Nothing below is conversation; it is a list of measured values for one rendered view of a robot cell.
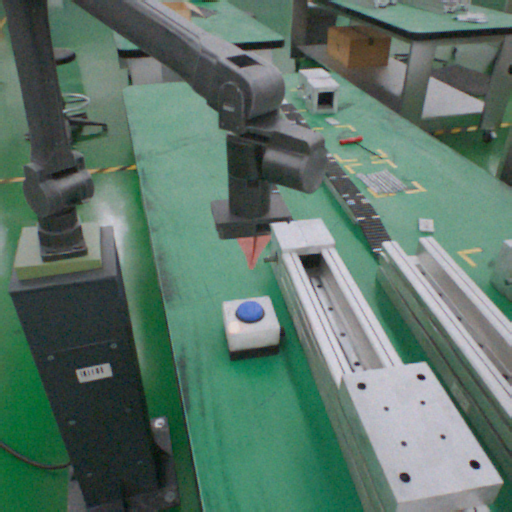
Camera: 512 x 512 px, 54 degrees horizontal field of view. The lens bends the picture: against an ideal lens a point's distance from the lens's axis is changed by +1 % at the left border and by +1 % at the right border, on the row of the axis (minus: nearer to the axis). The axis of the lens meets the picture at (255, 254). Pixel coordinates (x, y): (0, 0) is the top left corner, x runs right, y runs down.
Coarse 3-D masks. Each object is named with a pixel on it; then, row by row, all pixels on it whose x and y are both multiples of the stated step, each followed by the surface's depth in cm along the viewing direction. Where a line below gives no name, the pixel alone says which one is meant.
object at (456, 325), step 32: (384, 256) 91; (416, 256) 94; (448, 256) 87; (384, 288) 92; (416, 288) 80; (448, 288) 84; (416, 320) 81; (448, 320) 74; (480, 320) 76; (448, 352) 72; (480, 352) 68; (448, 384) 74; (480, 384) 66; (480, 416) 66
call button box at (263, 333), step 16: (224, 304) 80; (224, 320) 79; (240, 320) 77; (256, 320) 77; (272, 320) 77; (240, 336) 75; (256, 336) 76; (272, 336) 77; (240, 352) 77; (256, 352) 78; (272, 352) 79
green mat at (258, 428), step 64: (192, 128) 163; (384, 128) 162; (192, 192) 125; (320, 192) 125; (384, 192) 125; (448, 192) 125; (192, 256) 102; (192, 320) 86; (384, 320) 86; (192, 384) 74; (256, 384) 74; (192, 448) 66; (256, 448) 66; (320, 448) 66
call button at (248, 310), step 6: (240, 306) 78; (246, 306) 78; (252, 306) 78; (258, 306) 78; (240, 312) 77; (246, 312) 77; (252, 312) 77; (258, 312) 77; (246, 318) 76; (252, 318) 76
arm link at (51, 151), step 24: (24, 0) 74; (24, 24) 75; (48, 24) 78; (24, 48) 77; (48, 48) 79; (24, 72) 80; (48, 72) 81; (24, 96) 83; (48, 96) 82; (48, 120) 84; (48, 144) 85; (24, 168) 88; (48, 168) 87; (24, 192) 91; (48, 192) 88; (48, 216) 92
